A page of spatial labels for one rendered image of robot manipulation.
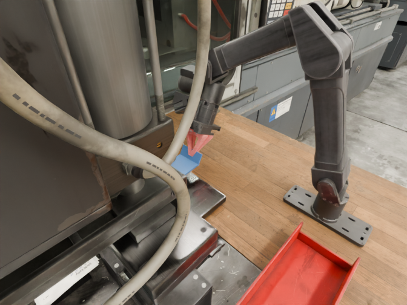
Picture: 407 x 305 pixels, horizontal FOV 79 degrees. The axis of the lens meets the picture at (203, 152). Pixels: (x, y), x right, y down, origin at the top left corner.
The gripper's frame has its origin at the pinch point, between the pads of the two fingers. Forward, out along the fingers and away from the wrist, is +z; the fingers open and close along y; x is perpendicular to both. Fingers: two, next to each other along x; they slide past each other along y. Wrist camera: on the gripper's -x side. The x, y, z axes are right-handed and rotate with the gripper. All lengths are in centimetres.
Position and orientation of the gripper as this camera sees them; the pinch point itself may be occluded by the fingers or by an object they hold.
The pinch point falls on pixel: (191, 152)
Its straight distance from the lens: 68.0
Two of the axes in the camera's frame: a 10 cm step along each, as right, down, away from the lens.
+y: -5.7, 0.1, -8.2
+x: 7.6, 4.0, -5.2
